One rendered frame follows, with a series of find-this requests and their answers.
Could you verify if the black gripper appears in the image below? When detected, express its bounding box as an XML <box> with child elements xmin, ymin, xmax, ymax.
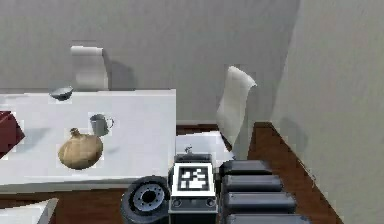
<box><xmin>120</xmin><ymin>175</ymin><xmax>172</xmax><ymax>224</ymax></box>

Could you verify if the grey metal mug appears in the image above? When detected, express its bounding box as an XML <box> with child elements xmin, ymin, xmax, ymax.
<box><xmin>89</xmin><ymin>113</ymin><xmax>115</xmax><ymax>138</ymax></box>

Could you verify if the tan round gourd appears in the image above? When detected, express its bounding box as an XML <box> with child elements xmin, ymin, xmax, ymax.
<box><xmin>57</xmin><ymin>127</ymin><xmax>104</xmax><ymax>171</ymax></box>

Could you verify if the grey metal bowl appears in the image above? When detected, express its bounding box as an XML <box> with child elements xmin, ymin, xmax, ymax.
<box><xmin>49</xmin><ymin>85</ymin><xmax>74</xmax><ymax>102</ymax></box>

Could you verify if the dark red box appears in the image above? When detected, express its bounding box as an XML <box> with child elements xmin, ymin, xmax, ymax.
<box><xmin>0</xmin><ymin>110</ymin><xmax>26</xmax><ymax>159</ymax></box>

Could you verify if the white table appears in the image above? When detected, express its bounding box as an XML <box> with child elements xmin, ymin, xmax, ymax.
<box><xmin>0</xmin><ymin>88</ymin><xmax>178</xmax><ymax>194</ymax></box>

